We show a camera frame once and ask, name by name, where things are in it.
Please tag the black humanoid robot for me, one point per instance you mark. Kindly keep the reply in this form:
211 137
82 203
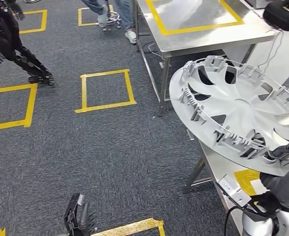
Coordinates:
4 32

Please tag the chrome chair base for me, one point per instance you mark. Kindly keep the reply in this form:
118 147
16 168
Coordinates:
113 18

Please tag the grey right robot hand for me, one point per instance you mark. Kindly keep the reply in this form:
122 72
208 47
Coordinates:
287 192

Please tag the person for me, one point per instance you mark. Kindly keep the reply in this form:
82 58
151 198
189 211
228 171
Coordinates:
125 13

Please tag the black bag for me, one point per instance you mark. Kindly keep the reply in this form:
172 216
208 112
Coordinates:
282 16

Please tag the dark left robot hand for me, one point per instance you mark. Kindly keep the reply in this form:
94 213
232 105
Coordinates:
85 221

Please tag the steel workbench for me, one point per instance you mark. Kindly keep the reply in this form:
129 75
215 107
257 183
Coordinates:
208 40
215 166

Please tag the grey plastic wheel hubcap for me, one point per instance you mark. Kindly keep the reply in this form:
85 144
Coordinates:
240 107

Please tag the yellow floor tape square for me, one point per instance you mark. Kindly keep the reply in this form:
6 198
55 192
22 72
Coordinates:
30 107

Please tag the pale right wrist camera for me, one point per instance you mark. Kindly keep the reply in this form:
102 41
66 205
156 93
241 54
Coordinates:
233 190

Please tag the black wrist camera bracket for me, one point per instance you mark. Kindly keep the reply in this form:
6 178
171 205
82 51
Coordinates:
262 202

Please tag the yellow workbench tape square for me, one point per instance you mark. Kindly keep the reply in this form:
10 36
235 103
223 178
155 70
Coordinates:
203 28
245 177

